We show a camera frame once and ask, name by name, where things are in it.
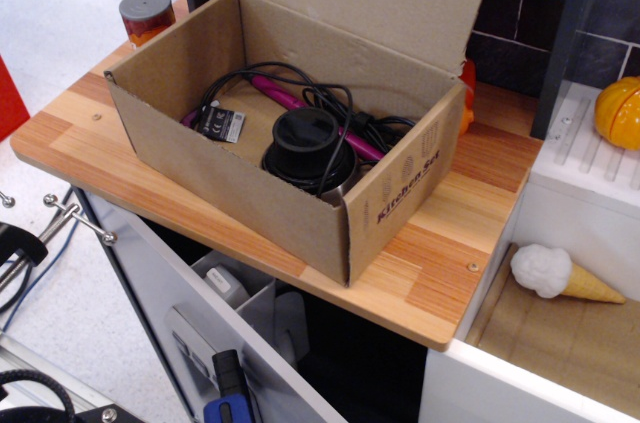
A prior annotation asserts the brown cardboard box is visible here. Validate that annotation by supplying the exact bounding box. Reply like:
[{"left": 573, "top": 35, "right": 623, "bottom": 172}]
[{"left": 105, "top": 0, "right": 481, "bottom": 284}]

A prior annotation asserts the black round speaker device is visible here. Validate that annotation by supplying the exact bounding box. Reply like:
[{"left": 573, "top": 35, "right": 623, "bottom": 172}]
[{"left": 262, "top": 107, "right": 358, "bottom": 207}]

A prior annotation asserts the magenta pen tool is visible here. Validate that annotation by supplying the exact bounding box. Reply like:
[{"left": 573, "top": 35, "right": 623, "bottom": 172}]
[{"left": 181, "top": 76, "right": 384, "bottom": 161}]

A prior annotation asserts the black label tag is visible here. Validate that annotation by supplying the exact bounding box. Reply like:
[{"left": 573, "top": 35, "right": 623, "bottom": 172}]
[{"left": 196, "top": 106, "right": 246, "bottom": 143}]

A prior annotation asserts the grey storage bin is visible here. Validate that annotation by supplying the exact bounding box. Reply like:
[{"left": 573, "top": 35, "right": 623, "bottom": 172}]
[{"left": 192, "top": 250, "right": 310, "bottom": 368}]

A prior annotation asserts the orange toy bottle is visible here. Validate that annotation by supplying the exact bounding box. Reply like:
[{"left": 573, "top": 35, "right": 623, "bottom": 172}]
[{"left": 459, "top": 59, "right": 476, "bottom": 136}]

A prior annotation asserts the jar with grey lid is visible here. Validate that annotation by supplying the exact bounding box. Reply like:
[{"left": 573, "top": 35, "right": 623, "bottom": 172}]
[{"left": 119, "top": 0, "right": 176, "bottom": 49}]

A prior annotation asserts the toy ice cream cone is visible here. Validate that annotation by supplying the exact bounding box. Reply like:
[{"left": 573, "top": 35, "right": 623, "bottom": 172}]
[{"left": 510, "top": 244, "right": 626, "bottom": 304}]

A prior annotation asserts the white dish rack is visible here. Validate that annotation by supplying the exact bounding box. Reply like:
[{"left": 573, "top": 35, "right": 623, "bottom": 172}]
[{"left": 530, "top": 83, "right": 639, "bottom": 218}]

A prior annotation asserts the orange toy pumpkin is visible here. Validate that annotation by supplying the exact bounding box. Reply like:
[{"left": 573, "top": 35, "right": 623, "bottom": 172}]
[{"left": 594, "top": 76, "right": 639, "bottom": 151}]

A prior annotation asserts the red panel at left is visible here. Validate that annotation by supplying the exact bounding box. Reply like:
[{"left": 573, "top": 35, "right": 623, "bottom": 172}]
[{"left": 0, "top": 59, "right": 30, "bottom": 141}]

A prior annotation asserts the blue black tool handle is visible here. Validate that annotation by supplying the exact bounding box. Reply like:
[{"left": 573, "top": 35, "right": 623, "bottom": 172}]
[{"left": 203, "top": 349, "right": 258, "bottom": 423}]

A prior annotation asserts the blue cable on floor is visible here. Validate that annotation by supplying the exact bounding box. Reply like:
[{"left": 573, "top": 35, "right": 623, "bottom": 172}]
[{"left": 0, "top": 218, "right": 80, "bottom": 334}]

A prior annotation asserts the metal clamp with black handle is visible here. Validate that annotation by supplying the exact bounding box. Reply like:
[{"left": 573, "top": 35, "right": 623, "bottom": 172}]
[{"left": 1, "top": 194, "right": 118, "bottom": 290}]

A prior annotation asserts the dark grey metal post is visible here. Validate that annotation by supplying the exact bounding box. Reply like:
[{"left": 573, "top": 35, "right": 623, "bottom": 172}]
[{"left": 530, "top": 0, "right": 593, "bottom": 140}]

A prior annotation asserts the black coiled cable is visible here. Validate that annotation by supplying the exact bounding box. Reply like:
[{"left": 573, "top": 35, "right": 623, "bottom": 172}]
[{"left": 0, "top": 368, "right": 77, "bottom": 423}]

